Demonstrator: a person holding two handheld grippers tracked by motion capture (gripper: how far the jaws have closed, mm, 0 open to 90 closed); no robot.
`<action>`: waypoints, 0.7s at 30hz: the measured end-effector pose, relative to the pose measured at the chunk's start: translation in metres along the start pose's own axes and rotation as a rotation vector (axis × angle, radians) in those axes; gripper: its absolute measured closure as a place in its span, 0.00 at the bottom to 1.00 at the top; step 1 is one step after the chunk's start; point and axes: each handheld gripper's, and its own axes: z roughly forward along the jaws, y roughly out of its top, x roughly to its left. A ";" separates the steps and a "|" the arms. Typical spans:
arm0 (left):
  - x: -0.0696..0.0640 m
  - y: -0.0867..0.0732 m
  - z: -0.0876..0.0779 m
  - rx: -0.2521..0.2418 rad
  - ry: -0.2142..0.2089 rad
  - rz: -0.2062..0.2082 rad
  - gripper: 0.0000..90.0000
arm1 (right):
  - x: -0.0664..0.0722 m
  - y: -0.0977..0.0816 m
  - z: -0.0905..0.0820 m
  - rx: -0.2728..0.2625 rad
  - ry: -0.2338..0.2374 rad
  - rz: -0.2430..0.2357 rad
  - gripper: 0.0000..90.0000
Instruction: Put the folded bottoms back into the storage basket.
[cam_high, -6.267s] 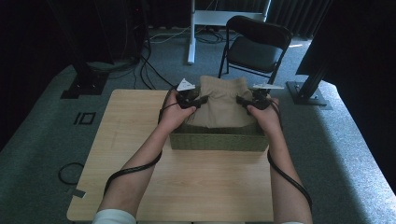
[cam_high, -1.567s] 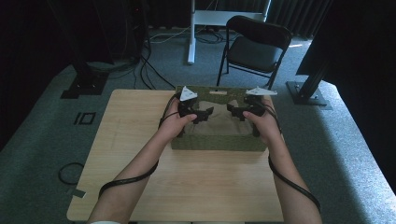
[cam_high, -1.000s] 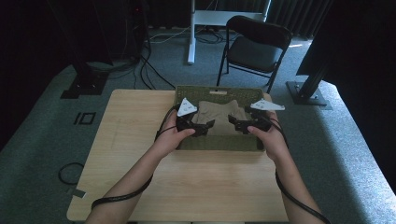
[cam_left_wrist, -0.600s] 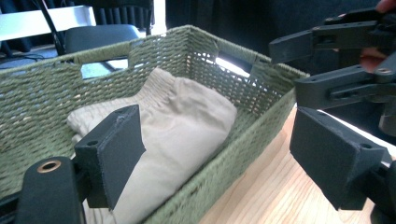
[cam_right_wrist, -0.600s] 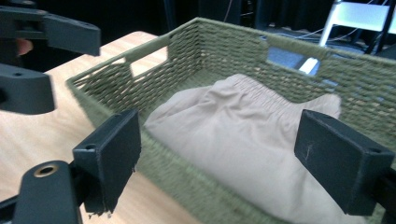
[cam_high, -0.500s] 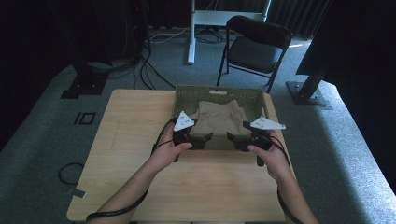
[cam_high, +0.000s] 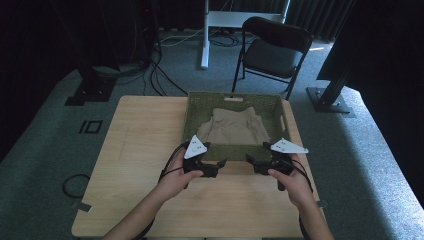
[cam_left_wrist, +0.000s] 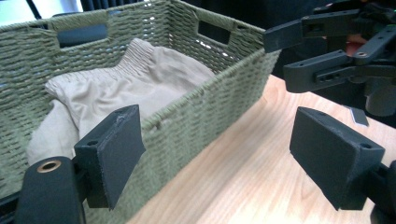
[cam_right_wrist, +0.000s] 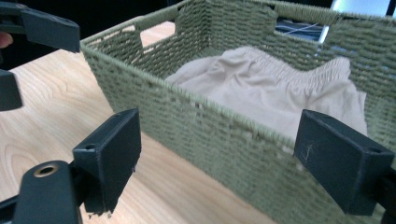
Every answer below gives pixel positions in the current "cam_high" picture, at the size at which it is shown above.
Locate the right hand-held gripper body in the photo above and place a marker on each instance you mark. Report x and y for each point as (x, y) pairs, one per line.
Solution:
(287, 147)

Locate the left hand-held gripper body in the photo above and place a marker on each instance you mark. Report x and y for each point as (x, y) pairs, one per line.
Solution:
(195, 148)

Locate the beige cloth garment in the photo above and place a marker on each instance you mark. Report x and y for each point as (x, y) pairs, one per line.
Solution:
(233, 128)

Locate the green woven basket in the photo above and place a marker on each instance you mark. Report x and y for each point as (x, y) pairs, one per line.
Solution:
(200, 113)

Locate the person's left hand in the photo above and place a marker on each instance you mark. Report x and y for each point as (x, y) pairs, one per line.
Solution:
(176, 181)

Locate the person's right hand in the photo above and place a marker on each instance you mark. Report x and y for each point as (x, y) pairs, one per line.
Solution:
(295, 186)

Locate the black metal stand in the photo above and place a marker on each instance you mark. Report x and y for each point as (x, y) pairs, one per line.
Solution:
(91, 86)
(328, 98)

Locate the grey tape piece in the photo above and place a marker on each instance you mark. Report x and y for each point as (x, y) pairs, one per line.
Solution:
(322, 203)
(82, 207)

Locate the black folding chair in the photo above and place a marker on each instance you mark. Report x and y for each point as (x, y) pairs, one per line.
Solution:
(270, 55)

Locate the white desk frame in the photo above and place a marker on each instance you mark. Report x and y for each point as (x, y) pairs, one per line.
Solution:
(230, 18)

